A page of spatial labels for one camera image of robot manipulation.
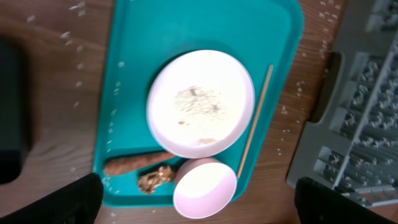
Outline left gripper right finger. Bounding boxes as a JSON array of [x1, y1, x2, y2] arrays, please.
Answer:
[[294, 177, 395, 224]]

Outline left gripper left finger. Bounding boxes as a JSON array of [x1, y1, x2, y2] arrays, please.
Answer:
[[1, 173, 104, 224]]

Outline grey dishwasher rack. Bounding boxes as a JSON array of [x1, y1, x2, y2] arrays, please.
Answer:
[[287, 0, 397, 207]]

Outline golden crumpled food scrap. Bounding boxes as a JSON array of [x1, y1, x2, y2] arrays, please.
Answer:
[[137, 165, 176, 194]]

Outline small pink bowl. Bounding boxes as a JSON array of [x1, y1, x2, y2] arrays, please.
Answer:
[[173, 157, 238, 219]]

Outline black plastic tray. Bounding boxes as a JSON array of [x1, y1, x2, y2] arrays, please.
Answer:
[[1, 36, 32, 184]]

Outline wooden chopstick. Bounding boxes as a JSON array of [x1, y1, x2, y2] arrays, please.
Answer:
[[236, 65, 274, 179]]

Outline large white plate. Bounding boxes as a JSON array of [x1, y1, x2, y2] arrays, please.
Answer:
[[146, 50, 255, 159]]

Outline teal plastic serving tray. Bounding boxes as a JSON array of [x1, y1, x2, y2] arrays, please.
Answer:
[[93, 0, 304, 197]]

